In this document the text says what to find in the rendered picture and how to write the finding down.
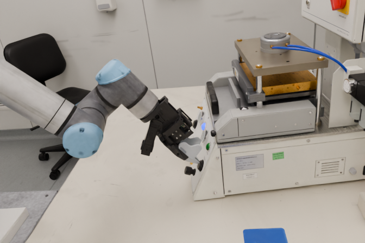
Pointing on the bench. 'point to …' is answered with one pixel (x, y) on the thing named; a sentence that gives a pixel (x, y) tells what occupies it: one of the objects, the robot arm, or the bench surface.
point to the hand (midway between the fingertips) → (193, 160)
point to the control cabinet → (337, 30)
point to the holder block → (288, 101)
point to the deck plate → (323, 130)
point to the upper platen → (284, 84)
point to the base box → (283, 165)
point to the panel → (203, 155)
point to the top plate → (280, 55)
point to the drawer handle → (212, 97)
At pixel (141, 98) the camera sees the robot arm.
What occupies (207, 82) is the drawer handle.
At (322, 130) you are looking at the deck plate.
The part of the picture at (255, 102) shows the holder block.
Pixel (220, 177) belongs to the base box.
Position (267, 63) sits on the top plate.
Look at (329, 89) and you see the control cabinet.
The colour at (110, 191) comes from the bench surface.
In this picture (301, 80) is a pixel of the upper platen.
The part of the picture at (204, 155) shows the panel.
